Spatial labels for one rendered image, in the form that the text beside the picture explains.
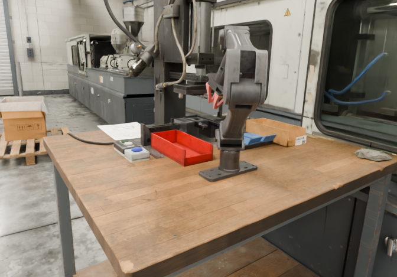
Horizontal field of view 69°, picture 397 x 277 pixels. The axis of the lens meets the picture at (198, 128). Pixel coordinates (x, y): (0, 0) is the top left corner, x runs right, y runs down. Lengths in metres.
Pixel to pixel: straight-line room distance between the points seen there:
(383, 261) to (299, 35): 1.14
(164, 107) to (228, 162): 0.65
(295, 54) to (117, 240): 1.37
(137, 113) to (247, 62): 3.78
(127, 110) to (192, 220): 3.76
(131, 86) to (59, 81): 6.21
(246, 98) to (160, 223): 0.34
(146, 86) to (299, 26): 3.07
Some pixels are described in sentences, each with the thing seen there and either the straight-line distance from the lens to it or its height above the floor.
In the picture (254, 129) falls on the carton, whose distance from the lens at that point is 1.37.
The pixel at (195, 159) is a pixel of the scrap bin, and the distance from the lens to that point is 0.98.
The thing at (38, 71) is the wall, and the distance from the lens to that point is 10.30.
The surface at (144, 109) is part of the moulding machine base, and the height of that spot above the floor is 0.48.
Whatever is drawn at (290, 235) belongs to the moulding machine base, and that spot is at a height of 0.25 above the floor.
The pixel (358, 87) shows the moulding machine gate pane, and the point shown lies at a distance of 1.46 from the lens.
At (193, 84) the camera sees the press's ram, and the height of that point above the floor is 1.14.
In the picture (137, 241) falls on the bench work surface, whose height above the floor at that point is 0.90.
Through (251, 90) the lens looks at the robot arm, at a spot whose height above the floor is 1.18.
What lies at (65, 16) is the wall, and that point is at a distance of 10.44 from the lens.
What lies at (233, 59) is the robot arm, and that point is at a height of 1.25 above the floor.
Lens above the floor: 1.25
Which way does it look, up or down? 14 degrees down
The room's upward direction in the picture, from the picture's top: 2 degrees clockwise
